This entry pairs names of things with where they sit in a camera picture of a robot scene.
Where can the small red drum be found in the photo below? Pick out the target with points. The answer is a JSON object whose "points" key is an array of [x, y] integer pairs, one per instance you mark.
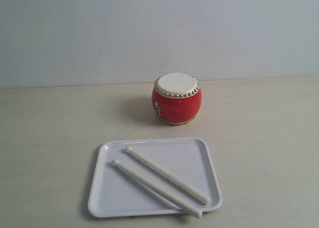
{"points": [[176, 98]]}

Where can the white rectangular plastic tray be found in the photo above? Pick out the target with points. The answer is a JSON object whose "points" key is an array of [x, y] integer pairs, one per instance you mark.
{"points": [[115, 194]]}

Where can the white drumstick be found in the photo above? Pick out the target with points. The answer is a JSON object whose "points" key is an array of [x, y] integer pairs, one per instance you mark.
{"points": [[192, 210], [169, 176]]}

